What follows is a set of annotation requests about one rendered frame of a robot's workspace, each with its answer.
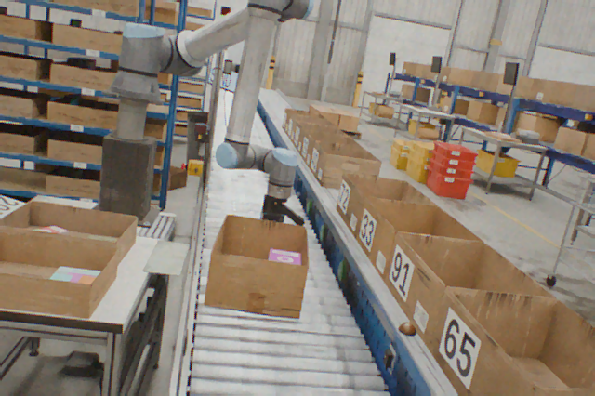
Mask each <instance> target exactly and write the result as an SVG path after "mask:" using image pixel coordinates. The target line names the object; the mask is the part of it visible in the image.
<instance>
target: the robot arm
mask: <svg viewBox="0 0 595 396"><path fill-rule="evenodd" d="M314 4H315V0H247V4H245V6H243V7H240V8H238V9H236V10H234V11H233V12H231V13H229V14H227V15H225V16H224V17H222V18H220V19H218V20H215V21H213V22H211V23H210V22H209V23H208V24H206V25H205V26H204V27H202V28H200V29H198V30H196V31H194V32H192V31H189V30H185V31H182V32H180V33H178V34H176V35H169V34H165V28H161V27H155V26H149V25H143V24H137V23H131V22H128V23H127V24H126V26H125V30H124V33H123V41H122V48H121V55H120V60H119V67H118V73H117V74H116V75H115V77H114V79H113V81H112V83H111V86H110V91H111V92H112V93H116V94H119V95H124V96H128V97H132V98H137V99H151V100H160V97H161V95H160V90H159V86H158V73H159V72H160V73H170V74H174V75H179V76H182V77H192V76H195V75H196V74H198V73H199V72H200V71H201V70H202V69H203V68H204V64H205V62H206V59H207V58H209V57H212V56H213V55H215V54H217V53H218V52H220V51H222V50H224V49H226V48H229V47H231V46H234V45H236V44H238V43H240V42H242V41H245V45H244V50H243V55H242V59H241V63H240V68H239V72H238V76H237V81H236V86H235V90H234V95H233V100H232V105H231V112H230V117H229V122H228V125H227V130H226V135H225V137H224V140H223V142H221V143H220V144H219V145H218V146H217V150H216V159H217V162H218V166H219V167H221V168H222V169H226V170H257V171H259V172H262V173H265V174H268V175H270V176H269V182H268V188H267V194H264V199H263V205H262V208H261V213H260V219H266V220H272V221H278V222H283V223H284V219H285V215H287V216H288V217H289V218H290V219H291V220H293V221H294V223H295V224H296V225H299V226H303V225H304V224H305V220H304V218H303V217H302V216H301V215H299V214H297V213H296V212H295V211H294V210H291V209H290V208H289V207H288V206H287V205H285V203H287V199H288V198H290V197H291V193H292V188H293V181H294V176H295V171H296V165H297V158H298V156H297V154H296V153H295V152H292V151H290V150H287V149H285V148H274V149H270V148H267V147H264V146H260V145H258V144H257V143H250V142H251V141H250V139H251V135H252V132H251V130H252V125H253V122H254V117H255V112H256V108H257V105H258V97H259V92H260V88H261V84H262V79H263V74H264V71H265V67H266V62H267V58H268V54H269V49H270V45H271V37H272V33H273V28H274V26H277V25H279V24H281V23H284V22H286V21H288V20H291V19H296V20H304V19H306V18H307V17H308V16H309V15H310V14H311V12H312V9H313V8H314ZM261 214H262V218H261Z"/></svg>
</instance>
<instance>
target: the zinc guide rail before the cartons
mask: <svg viewBox="0 0 595 396"><path fill-rule="evenodd" d="M258 100H259V101H260V103H261V105H262V106H263V107H264V109H265V110H266V112H267V114H268V115H269V117H270V118H271V120H272V122H273V124H274V125H275V127H276V129H277V130H278V132H279V134H280V136H281V137H282V139H283V141H284V143H285V145H286V147H287V149H288V150H290V151H292V152H295V153H296V154H297V165H298V167H299V169H300V170H301V172H302V174H303V176H304V177H305V178H306V180H307V181H308V182H309V184H310V185H311V188H312V190H313V191H314V193H315V195H316V196H317V198H318V200H319V203H320V205H321V206H322V208H323V210H324V211H325V213H326V214H327V215H328V217H329V219H330V220H331V222H332V224H333V226H334V227H335V229H336V231H337V233H338V235H339V236H340V238H341V240H342V241H343V242H344V244H345V246H347V248H348V250H349V251H350V254H351V257H352V259H353V261H354V262H355V264H356V266H357V267H358V269H359V271H360V272H361V274H362V275H363V276H364V278H365V280H366V281H367V283H368V285H369V286H370V288H371V290H372V291H373V293H374V295H375V297H376V298H377V301H378V302H379V304H380V306H381V307H382V308H383V310H384V311H385V312H386V316H387V317H388V319H389V321H390V323H391V325H392V326H393V328H394V330H395V332H396V333H397V335H398V337H399V338H400V340H401V341H402V342H403V344H404V345H405V347H406V349H407V351H408V352H409V354H410V356H411V357H412V359H413V361H414V362H415V364H416V367H417V368H418V370H419V372H420V373H421V375H422V376H423V377H424V380H425V381H426V383H427V385H428V387H429V388H430V391H431V392H432V394H433V396H459V395H458V394H457V392H456V390H455V389H454V387H453V385H452V384H451V382H450V381H449V379H447V377H446V376H445V374H444V373H443V371H442V369H441V368H440V366H439V365H438V364H437V363H436V361H435V360H434V358H433V357H432V355H431V354H430V352H429V350H428V349H427V347H426V345H425V344H424V343H423V342H422V339H421V337H420V336H419V334H418V333H417V332H416V335H415V336H413V337H409V336H405V335H403V334H401V333H400V332H399V331H398V327H399V326H400V325H401V324H402V323H406V322H409V323H410V321H409V320H408V318H407V317H406V315H405V314H404V312H403V310H402V309H401V308H400V306H399V305H398V303H397V302H396V300H395V299H394V297H393V296H392V294H391V293H390V291H389V289H388V288H387V286H386V284H385V283H384V281H383V280H382V278H381V277H380V275H379V274H378V273H377V271H376V270H375V268H374V266H373V265H372V263H371V262H370V260H369V259H368V257H367V256H366V254H365V253H364V251H363V249H362V248H361V247H360V246H359V244H358V243H357V242H356V241H355V239H354V238H353V236H352V233H351V232H350V230H349V228H348V226H347V225H346V223H345V222H344V220H343V219H342V217H341V216H340V214H339V213H338V212H337V210H336V209H335V208H334V207H333V205H332V204H331V202H330V201H329V199H328V198H327V196H326V195H325V193H324V191H323V190H322V188H321V186H320V185H319V182H318V180H317V179H316V177H315V176H314V175H313V174H312V172H311V171H310V170H309V168H308V167H307V165H306V164H305V162H304V161H303V159H302V158H301V156H300V155H299V153H298V151H297V150H296V148H295V146H294V145H293V143H291V141H290V140H289V138H288V137H287V135H286V134H285V132H284V130H283V128H282V127H281V125H280V124H279V122H278V121H277V119H276V118H275V116H274V115H273V113H272V112H271V110H270V108H269V107H268V106H267V104H266V103H265V101H264V100H263V98H262V97H261V96H260V95H259V97H258Z"/></svg>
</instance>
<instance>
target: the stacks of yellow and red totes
mask: <svg viewBox="0 0 595 396"><path fill-rule="evenodd" d="M392 141H393V145H390V147H391V151H390V163H391V165H392V166H393V167H394V168H395V169H396V170H402V171H406V175H408V176H410V177H411V178H413V179H414V180H416V181H417V182H419V183H425V184H426V186H427V187H428V188H429V189H431V190H432V191H433V192H434V193H435V194H437V195H438V196H441V197H446V198H453V199H458V200H465V197H466V194H467V191H468V188H469V185H470V183H471V182H472V179H470V176H471V173H472V174H473V173H474V172H473V171H472V170H473V167H474V166H475V165H476V164H477V163H475V159H476V156H479V154H478V153H477V152H474V151H472V150H470V149H468V148H466V147H464V146H461V145H457V144H452V143H445V142H440V141H433V143H428V142H423V141H417V140H412V141H411V140H407V141H405V140H399V139H393V140H392Z"/></svg>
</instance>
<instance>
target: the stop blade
mask: <svg viewBox="0 0 595 396"><path fill-rule="evenodd" d="M201 324H207V325H216V326H228V327H239V328H249V329H259V330H270V331H281V332H291V333H301V334H313V335H322V336H333V337H353V338H357V335H350V334H340V333H328V332H319V331H308V330H297V329H286V328H277V327H266V326H255V325H245V324H235V323H215V322H204V321H201Z"/></svg>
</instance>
